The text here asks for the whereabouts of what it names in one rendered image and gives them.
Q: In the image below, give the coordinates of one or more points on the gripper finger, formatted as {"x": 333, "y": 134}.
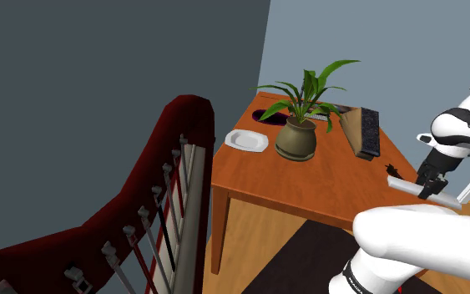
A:
{"x": 421, "y": 178}
{"x": 433, "y": 189}

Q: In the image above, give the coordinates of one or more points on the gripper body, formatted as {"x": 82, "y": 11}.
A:
{"x": 440, "y": 163}

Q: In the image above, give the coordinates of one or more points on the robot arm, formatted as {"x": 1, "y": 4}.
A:
{"x": 421, "y": 240}

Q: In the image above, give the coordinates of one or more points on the light grey long bar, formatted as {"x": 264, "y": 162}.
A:
{"x": 403, "y": 185}

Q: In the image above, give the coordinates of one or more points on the small dark brown figure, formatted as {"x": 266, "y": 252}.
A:
{"x": 393, "y": 171}

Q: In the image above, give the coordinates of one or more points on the brown and black box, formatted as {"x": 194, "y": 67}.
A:
{"x": 362, "y": 132}

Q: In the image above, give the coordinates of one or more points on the orange wooden table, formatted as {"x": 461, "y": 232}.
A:
{"x": 320, "y": 179}

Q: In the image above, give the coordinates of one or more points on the grey flat device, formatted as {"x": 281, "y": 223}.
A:
{"x": 342, "y": 109}

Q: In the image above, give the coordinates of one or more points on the green plant in olive pot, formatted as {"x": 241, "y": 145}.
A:
{"x": 297, "y": 138}

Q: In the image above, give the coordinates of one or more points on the dark purple bowl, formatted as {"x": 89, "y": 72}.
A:
{"x": 273, "y": 118}

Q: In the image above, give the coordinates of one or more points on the white plate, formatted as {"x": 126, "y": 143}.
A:
{"x": 246, "y": 140}

